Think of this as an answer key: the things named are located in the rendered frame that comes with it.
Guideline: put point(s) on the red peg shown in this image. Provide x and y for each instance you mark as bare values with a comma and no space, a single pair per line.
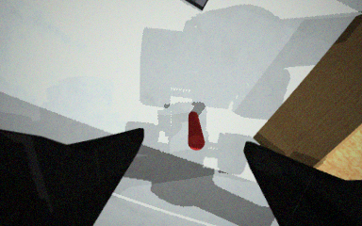
196,137

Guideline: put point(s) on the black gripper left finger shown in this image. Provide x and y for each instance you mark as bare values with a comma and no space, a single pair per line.
74,181

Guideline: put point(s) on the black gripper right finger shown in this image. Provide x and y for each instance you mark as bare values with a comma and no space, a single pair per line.
299,195

